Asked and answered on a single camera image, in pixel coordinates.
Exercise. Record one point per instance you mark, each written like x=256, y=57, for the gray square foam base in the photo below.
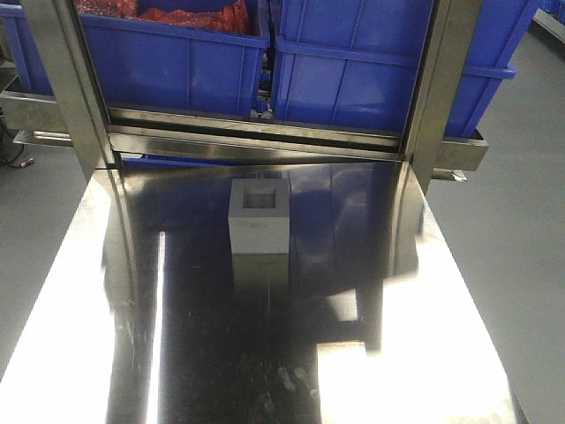
x=259, y=216

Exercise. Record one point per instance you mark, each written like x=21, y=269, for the blue bin far left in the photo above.
x=31, y=71

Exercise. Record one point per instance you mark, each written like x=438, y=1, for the blue plastic bin right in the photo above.
x=355, y=63

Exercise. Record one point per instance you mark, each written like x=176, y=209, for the blue bin with red contents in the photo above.
x=151, y=64

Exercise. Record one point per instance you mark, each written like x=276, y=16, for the stainless steel rack frame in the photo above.
x=76, y=115

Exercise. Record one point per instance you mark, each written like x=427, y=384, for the red mesh bag contents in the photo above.
x=231, y=18

